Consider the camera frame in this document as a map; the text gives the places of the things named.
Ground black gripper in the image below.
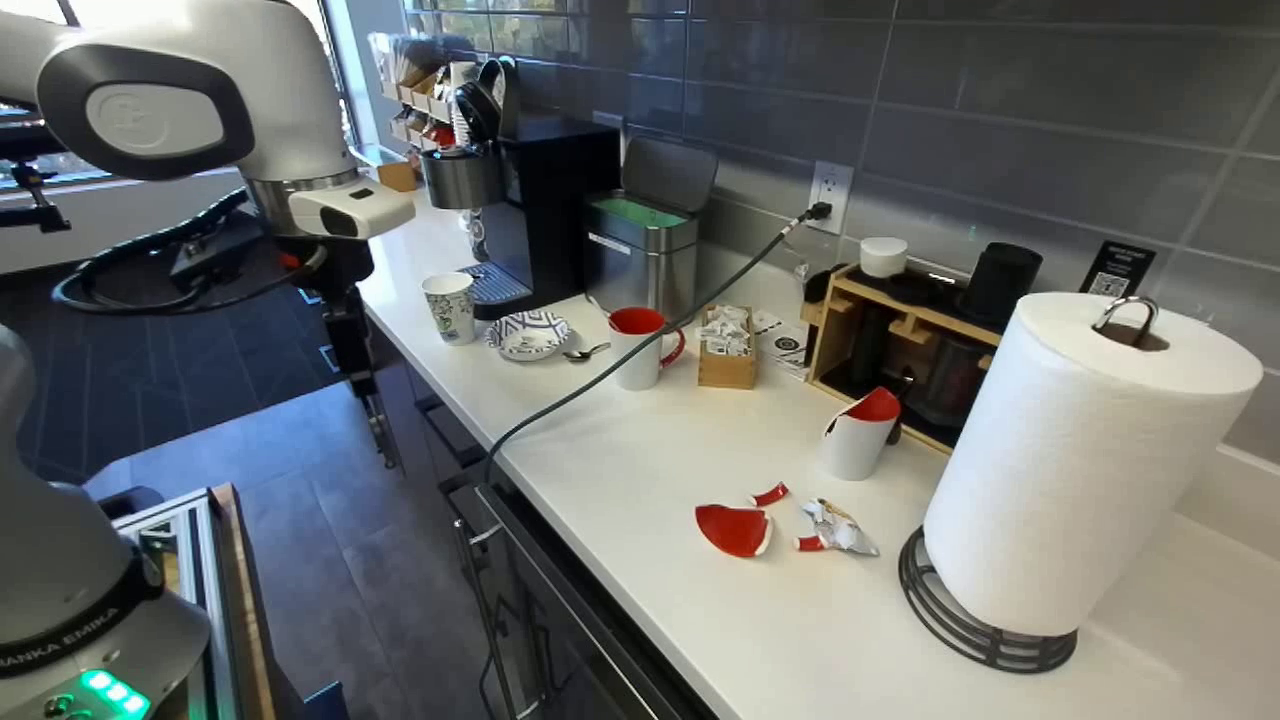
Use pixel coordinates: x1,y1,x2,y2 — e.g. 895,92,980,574
315,245,370,376

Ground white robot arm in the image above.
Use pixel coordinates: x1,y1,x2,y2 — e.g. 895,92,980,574
0,0,413,720

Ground patterned paper cup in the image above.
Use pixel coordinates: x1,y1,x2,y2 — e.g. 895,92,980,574
423,271,474,344

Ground black Keurig coffee machine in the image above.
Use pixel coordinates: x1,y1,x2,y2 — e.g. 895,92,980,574
423,116,618,321

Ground metal spoon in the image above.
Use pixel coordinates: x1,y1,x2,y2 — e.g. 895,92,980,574
565,339,610,363

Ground red and white mug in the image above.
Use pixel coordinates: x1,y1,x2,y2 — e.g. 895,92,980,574
609,309,684,389

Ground stainless steel container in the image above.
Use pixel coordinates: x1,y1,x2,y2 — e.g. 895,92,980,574
583,196,700,315

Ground black tripod stand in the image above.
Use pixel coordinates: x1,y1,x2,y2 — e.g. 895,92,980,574
0,125,68,233

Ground robot mounting cart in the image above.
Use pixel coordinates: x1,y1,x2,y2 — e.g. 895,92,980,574
114,484,285,720

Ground small box of packets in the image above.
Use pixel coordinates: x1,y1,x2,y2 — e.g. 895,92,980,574
697,304,758,389

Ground large red mug shard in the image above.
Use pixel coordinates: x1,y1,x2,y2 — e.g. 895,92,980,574
697,503,772,562

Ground small red shard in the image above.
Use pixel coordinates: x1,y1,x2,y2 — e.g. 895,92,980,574
753,484,792,508

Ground small white cup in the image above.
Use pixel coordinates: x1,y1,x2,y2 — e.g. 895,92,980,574
859,236,907,281

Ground broken white red mug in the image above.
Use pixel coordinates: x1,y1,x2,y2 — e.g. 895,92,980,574
818,389,900,482

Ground white mug shard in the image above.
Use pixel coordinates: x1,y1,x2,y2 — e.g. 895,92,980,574
803,499,878,562

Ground wooden organizer box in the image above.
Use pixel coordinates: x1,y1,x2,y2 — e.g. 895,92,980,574
803,267,1001,454

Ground white paper towel roll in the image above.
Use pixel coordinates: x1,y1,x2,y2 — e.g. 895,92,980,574
923,292,1263,635

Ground small black sign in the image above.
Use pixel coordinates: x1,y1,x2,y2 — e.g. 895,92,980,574
1085,240,1154,297

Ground black paper towel holder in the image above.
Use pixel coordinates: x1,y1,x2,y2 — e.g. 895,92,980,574
895,534,1074,677

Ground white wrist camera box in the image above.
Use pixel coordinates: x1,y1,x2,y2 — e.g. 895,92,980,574
287,181,415,240

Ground black power cable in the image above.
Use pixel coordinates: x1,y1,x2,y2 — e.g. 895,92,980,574
437,199,834,497

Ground white wall outlet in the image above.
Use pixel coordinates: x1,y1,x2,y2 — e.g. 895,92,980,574
806,159,851,233

